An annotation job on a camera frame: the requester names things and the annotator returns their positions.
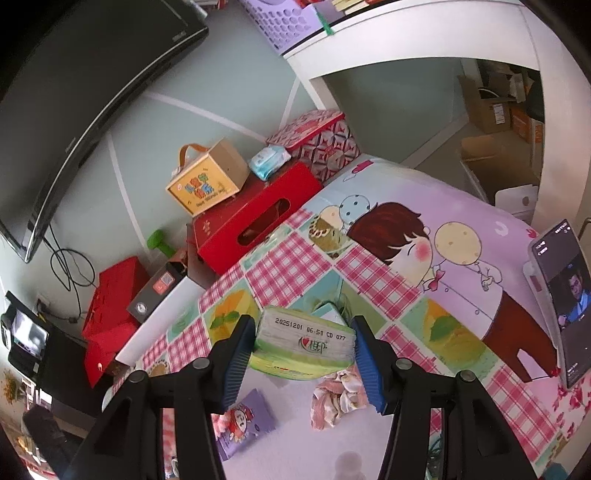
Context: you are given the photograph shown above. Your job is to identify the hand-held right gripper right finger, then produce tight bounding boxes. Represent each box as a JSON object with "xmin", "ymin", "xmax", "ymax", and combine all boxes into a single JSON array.
[{"xmin": 351, "ymin": 315, "xmax": 539, "ymax": 480}]

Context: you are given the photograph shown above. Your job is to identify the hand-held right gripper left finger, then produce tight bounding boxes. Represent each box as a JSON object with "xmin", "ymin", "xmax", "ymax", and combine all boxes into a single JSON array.
[{"xmin": 65, "ymin": 315, "xmax": 256, "ymax": 480}]

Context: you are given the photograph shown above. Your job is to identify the pink floral cloth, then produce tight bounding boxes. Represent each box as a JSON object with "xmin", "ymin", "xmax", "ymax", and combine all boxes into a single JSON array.
[{"xmin": 311, "ymin": 369, "xmax": 372, "ymax": 431}]

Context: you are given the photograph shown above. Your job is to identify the purple snack packet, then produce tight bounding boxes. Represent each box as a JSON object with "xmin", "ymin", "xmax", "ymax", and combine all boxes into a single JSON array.
[{"xmin": 213, "ymin": 389, "xmax": 278, "ymax": 462}]

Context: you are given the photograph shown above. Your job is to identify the green tissue pack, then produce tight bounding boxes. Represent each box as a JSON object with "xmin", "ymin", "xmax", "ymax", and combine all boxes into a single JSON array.
[{"xmin": 249, "ymin": 305, "xmax": 357, "ymax": 381}]

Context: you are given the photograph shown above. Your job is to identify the teal shallow cardboard box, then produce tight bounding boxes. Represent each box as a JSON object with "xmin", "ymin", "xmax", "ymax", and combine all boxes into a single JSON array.
[{"xmin": 159, "ymin": 302, "xmax": 446, "ymax": 480}]

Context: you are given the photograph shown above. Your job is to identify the printed checkered tablecloth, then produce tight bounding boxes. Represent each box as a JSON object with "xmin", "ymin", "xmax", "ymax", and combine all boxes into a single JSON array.
[{"xmin": 104, "ymin": 159, "xmax": 591, "ymax": 480}]

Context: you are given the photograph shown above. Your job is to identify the white chair back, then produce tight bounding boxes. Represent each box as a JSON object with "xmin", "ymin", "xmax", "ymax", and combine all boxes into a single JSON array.
[{"xmin": 115, "ymin": 274, "xmax": 206, "ymax": 370}]

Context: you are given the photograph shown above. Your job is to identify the black flat box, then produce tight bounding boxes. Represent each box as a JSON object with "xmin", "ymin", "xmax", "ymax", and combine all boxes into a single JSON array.
[{"xmin": 127, "ymin": 261, "xmax": 190, "ymax": 324}]

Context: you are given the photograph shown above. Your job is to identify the green dumbbell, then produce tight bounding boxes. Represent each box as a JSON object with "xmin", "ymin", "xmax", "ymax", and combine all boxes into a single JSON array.
[{"xmin": 147, "ymin": 229, "xmax": 172, "ymax": 257}]

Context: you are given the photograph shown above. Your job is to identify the red gift box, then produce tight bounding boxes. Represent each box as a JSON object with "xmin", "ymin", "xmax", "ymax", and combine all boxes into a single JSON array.
[{"xmin": 193, "ymin": 161, "xmax": 324, "ymax": 278}]

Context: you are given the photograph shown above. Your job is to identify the black cabinet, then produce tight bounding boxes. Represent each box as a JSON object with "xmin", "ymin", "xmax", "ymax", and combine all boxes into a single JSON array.
[{"xmin": 7, "ymin": 323, "xmax": 112, "ymax": 416}]

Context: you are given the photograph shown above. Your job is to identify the blue wet wipes pack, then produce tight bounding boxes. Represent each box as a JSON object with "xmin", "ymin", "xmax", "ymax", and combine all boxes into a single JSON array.
[{"xmin": 248, "ymin": 144, "xmax": 293, "ymax": 182}]

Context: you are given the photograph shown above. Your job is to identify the smartphone on stand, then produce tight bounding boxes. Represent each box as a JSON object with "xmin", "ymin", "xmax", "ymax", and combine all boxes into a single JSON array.
[{"xmin": 527, "ymin": 219, "xmax": 591, "ymax": 390}]

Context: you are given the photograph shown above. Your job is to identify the small black monitor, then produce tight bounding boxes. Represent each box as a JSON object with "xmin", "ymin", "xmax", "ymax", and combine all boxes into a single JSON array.
[{"xmin": 0, "ymin": 291, "xmax": 49, "ymax": 370}]

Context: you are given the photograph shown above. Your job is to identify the yellow dried flowers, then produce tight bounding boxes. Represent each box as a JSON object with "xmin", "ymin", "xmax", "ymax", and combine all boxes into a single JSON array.
[{"xmin": 0, "ymin": 369, "xmax": 26, "ymax": 402}]

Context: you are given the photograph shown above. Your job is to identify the red patterned box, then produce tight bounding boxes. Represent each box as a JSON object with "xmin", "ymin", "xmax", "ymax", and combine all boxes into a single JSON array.
[{"xmin": 265, "ymin": 110, "xmax": 361, "ymax": 185}]

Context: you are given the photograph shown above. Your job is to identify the brown cardboard box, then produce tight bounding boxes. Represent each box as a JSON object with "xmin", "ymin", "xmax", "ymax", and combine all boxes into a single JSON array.
[{"xmin": 457, "ymin": 60, "xmax": 546, "ymax": 195}]

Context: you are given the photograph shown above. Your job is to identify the black television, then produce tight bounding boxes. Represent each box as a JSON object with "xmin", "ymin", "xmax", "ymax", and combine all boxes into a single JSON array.
[{"xmin": 0, "ymin": 0, "xmax": 209, "ymax": 264}]

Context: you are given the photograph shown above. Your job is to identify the white desk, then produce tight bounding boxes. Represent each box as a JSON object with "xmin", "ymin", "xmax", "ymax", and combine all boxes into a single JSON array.
[{"xmin": 281, "ymin": 0, "xmax": 591, "ymax": 241}]

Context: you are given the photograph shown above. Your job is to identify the purple perforated basket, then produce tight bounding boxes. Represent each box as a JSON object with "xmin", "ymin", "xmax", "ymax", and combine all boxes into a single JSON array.
[{"xmin": 238, "ymin": 0, "xmax": 331, "ymax": 52}]

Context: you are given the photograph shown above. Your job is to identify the pile of books and stationery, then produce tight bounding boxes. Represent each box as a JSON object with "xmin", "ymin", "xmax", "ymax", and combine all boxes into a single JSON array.
[{"xmin": 295, "ymin": 0, "xmax": 384, "ymax": 14}]

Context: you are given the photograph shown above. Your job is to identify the yellow gift box with handle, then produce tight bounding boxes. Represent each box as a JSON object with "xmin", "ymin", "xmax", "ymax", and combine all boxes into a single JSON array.
[{"xmin": 166, "ymin": 138, "xmax": 251, "ymax": 217}]

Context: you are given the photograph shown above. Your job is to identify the black cable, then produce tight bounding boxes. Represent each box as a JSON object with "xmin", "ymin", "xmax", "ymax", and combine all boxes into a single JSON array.
[{"xmin": 46, "ymin": 222, "xmax": 100, "ymax": 319}]

